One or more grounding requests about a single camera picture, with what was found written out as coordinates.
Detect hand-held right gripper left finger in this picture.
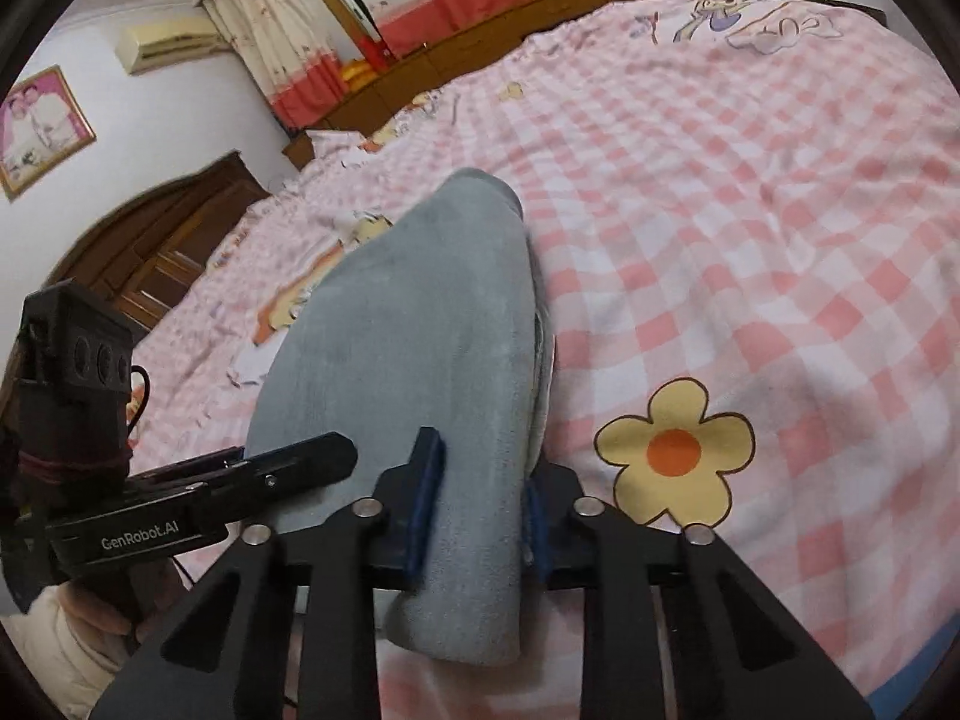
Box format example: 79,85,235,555
90,426,449,720

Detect person's left hand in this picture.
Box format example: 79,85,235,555
56,561,192,653

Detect dark wooden headboard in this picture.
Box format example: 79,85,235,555
45,151,272,331

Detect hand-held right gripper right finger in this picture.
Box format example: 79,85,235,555
523,461,875,720

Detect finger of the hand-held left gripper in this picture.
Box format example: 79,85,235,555
131,447,247,482
211,433,359,500

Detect white air conditioner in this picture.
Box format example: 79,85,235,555
116,11,230,76

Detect black cable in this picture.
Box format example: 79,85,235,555
124,364,152,458

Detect framed wall photo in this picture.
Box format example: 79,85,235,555
0,66,97,202

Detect grey pants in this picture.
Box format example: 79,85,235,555
246,167,560,667

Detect pink checked printed blanket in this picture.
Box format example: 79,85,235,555
127,0,960,720

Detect red yellow decoration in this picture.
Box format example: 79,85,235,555
341,37,392,92

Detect person's left forearm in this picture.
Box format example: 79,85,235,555
0,585,140,720

